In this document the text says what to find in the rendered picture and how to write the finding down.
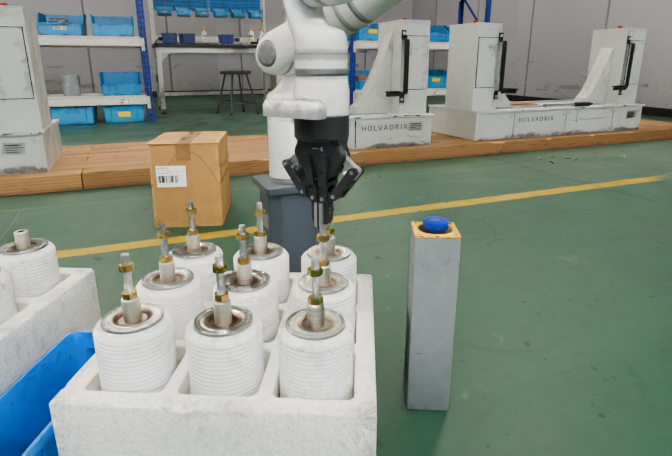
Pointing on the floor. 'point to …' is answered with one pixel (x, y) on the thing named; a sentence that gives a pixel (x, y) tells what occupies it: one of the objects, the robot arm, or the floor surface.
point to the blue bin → (40, 397)
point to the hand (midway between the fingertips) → (322, 214)
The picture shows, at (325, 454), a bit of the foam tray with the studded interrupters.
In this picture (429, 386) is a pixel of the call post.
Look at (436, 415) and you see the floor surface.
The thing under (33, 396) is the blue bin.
